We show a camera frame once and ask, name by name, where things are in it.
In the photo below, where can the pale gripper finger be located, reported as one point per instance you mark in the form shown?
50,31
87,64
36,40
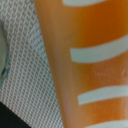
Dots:
4,54

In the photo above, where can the beige woven placemat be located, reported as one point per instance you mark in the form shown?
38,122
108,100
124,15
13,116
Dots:
29,90

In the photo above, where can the orange bread loaf toy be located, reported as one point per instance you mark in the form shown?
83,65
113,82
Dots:
86,43

